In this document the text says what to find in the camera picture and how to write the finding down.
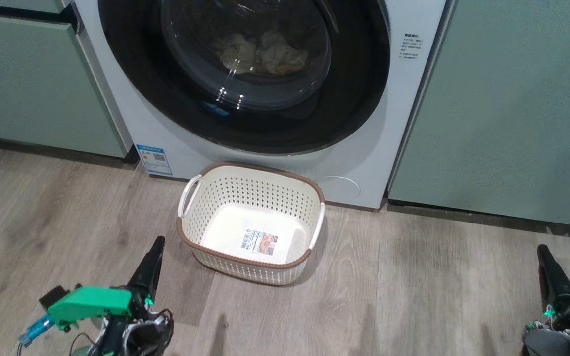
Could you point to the pale green cabinet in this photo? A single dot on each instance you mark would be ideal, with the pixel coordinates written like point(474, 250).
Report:
point(502, 109)
point(27, 79)

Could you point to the cream perforated basket brown rim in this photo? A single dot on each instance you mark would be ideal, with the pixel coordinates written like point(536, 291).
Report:
point(245, 269)

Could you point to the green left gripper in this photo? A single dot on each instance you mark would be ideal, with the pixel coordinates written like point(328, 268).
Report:
point(92, 301)

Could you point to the small black text label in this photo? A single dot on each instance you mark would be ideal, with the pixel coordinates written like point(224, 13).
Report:
point(408, 47)

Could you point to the cream bear print garment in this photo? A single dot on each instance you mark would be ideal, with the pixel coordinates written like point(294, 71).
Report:
point(280, 54)
point(238, 52)

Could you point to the blue white energy label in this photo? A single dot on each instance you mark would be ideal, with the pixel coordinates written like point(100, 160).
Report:
point(154, 159)

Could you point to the white front-load washing machine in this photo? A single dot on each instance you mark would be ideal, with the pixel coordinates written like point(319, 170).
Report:
point(364, 163)

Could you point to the printed product label sticker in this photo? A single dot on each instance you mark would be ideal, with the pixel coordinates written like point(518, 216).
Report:
point(259, 242)

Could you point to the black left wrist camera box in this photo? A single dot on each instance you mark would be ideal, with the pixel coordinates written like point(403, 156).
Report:
point(52, 296)

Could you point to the round white filter cover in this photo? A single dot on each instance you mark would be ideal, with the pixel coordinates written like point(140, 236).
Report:
point(339, 190)

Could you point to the black round glass washer door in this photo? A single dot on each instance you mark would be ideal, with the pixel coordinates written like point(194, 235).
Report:
point(131, 74)

